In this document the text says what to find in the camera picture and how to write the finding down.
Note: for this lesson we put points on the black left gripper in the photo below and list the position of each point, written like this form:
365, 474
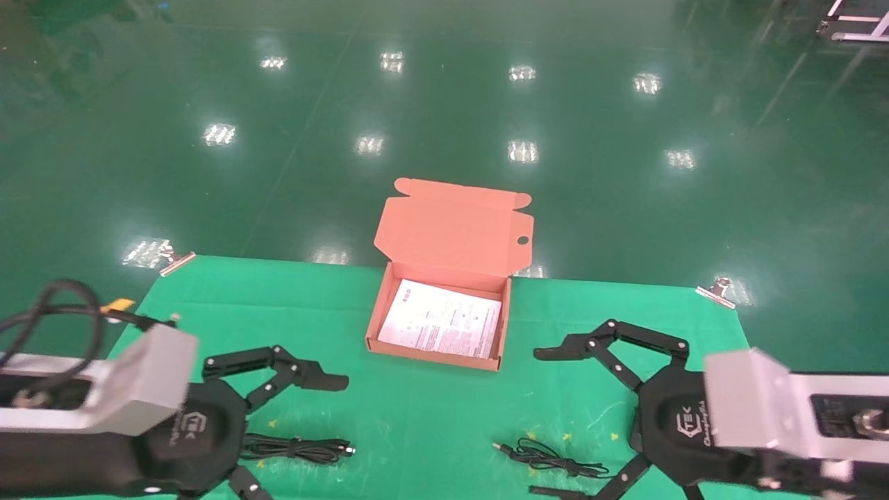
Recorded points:
208, 430

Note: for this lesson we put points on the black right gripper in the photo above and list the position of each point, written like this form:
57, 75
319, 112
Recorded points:
674, 423

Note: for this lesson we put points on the orange cardboard box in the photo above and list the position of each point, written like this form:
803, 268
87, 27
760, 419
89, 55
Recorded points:
451, 229

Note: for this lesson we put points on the metal binder clip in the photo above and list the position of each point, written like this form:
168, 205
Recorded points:
715, 294
177, 262

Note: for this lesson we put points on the green table mat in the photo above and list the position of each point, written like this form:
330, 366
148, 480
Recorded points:
417, 417

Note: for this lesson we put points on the white printed paper sheet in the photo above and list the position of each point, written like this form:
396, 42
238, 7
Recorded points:
437, 319

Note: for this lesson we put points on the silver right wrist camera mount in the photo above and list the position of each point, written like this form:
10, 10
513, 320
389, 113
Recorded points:
743, 403

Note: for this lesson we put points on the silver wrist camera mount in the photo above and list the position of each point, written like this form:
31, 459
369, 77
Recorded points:
743, 403
146, 382

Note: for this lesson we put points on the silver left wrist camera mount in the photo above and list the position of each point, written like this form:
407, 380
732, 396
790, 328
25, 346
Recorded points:
146, 382

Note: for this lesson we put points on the metal frame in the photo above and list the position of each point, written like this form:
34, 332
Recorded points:
861, 36

